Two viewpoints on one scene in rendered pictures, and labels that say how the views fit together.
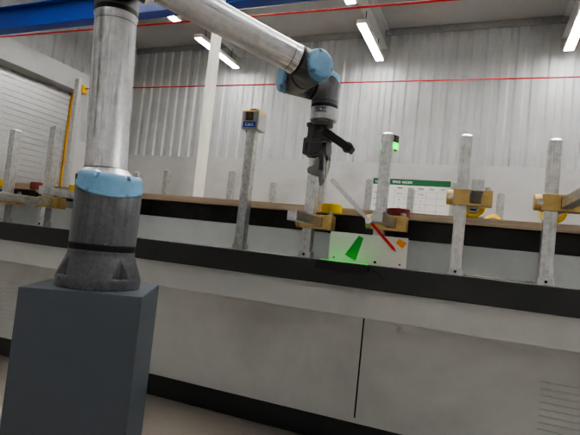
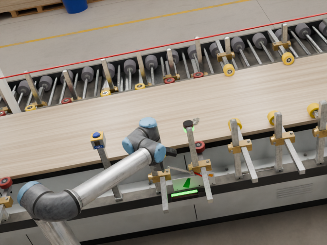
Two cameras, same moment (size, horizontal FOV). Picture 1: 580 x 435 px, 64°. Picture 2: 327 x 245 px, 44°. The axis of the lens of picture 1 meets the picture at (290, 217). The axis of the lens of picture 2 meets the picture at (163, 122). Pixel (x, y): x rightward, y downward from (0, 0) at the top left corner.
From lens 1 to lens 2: 181 cm
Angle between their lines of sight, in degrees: 43
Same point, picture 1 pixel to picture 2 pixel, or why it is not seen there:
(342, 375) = (186, 208)
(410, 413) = (222, 209)
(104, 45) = (54, 233)
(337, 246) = (177, 184)
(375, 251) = (198, 181)
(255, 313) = not seen: hidden behind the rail
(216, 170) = not seen: outside the picture
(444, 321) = (237, 193)
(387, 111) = not seen: outside the picture
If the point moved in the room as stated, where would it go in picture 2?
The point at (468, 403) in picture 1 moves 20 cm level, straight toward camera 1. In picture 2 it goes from (246, 198) to (253, 219)
